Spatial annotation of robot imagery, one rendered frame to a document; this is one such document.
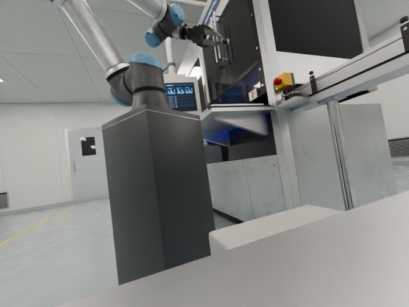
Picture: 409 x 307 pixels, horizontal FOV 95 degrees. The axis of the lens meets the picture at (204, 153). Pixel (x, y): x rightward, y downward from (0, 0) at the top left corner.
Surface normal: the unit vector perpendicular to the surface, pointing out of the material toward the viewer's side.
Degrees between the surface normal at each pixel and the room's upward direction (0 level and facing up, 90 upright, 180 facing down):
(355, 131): 90
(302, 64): 90
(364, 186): 90
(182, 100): 90
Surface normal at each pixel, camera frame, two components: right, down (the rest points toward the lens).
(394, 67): -0.93, 0.11
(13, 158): 0.34, -0.10
